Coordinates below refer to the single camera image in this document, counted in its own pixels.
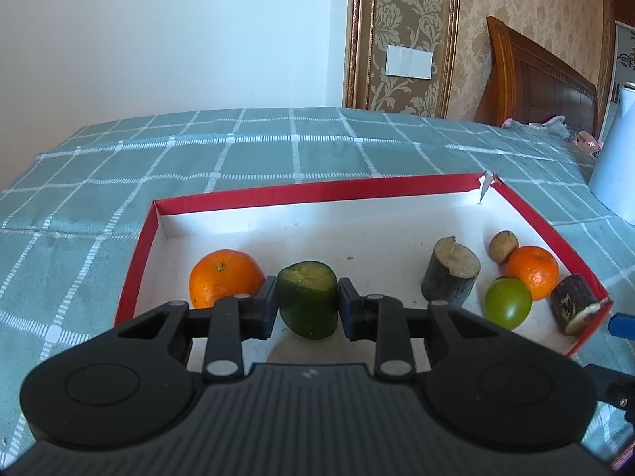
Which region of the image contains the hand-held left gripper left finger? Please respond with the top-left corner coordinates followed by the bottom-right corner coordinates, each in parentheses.
top-left (116, 275), bottom-right (279, 382)

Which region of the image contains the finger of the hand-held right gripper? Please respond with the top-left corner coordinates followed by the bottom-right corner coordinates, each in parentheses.
top-left (608, 311), bottom-right (635, 340)
top-left (578, 363), bottom-right (635, 424)

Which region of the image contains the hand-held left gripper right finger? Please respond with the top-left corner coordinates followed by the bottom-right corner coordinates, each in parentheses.
top-left (337, 278), bottom-right (502, 382)

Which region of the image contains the green cucumber piece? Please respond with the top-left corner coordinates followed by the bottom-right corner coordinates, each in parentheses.
top-left (276, 260), bottom-right (339, 340)

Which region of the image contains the large orange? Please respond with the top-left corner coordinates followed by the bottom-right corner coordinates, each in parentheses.
top-left (189, 249), bottom-right (266, 309)

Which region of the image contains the dark sugarcane piece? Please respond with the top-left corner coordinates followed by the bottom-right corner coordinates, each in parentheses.
top-left (421, 236), bottom-right (482, 308)
top-left (550, 274), bottom-right (601, 335)

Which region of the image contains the small orange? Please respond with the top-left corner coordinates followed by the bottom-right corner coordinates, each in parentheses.
top-left (505, 245), bottom-right (560, 301)

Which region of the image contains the red cardboard box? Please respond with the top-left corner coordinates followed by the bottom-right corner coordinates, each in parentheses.
top-left (113, 173), bottom-right (613, 358)

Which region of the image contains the green round fruit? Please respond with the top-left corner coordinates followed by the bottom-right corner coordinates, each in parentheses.
top-left (483, 278), bottom-right (533, 330)

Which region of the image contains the small brown fruit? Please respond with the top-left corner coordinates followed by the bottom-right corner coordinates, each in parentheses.
top-left (489, 230), bottom-right (519, 265)

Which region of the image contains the white kettle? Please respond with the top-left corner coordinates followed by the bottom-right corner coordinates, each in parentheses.
top-left (588, 82), bottom-right (635, 226)

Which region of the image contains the teal checkered tablecloth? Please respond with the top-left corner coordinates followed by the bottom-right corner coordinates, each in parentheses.
top-left (0, 106), bottom-right (635, 462)

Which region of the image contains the pink grey cloth pile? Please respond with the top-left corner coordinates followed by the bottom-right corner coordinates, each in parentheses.
top-left (501, 115), bottom-right (603, 157)

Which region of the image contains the wooden headboard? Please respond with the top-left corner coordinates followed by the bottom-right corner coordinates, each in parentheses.
top-left (473, 16), bottom-right (600, 140)

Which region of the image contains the wooden wardrobe with floral panel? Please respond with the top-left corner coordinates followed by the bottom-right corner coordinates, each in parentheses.
top-left (609, 0), bottom-right (635, 110)

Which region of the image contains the gold framed wallpaper panel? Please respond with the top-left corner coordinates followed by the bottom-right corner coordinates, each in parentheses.
top-left (342, 0), bottom-right (462, 117)

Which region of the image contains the white wall switch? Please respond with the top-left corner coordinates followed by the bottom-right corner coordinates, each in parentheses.
top-left (386, 44), bottom-right (433, 79)

